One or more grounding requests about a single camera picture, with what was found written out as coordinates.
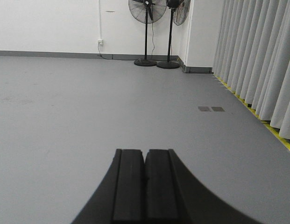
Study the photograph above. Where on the black pedestal fan left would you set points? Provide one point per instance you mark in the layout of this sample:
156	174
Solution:
147	12

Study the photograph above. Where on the black pedestal fan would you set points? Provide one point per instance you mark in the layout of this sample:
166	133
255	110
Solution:
179	10
147	12

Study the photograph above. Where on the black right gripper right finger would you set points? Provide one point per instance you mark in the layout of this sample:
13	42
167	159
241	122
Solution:
175	196

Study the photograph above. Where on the grey floor outlet plates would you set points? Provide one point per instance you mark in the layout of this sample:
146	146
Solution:
210	109

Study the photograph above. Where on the black pedestal fan right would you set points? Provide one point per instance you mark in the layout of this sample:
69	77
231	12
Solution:
179	10

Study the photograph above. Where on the grey pleated curtain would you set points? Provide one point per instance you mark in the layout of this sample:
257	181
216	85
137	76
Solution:
253	58

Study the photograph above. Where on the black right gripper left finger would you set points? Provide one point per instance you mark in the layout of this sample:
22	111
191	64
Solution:
120	197

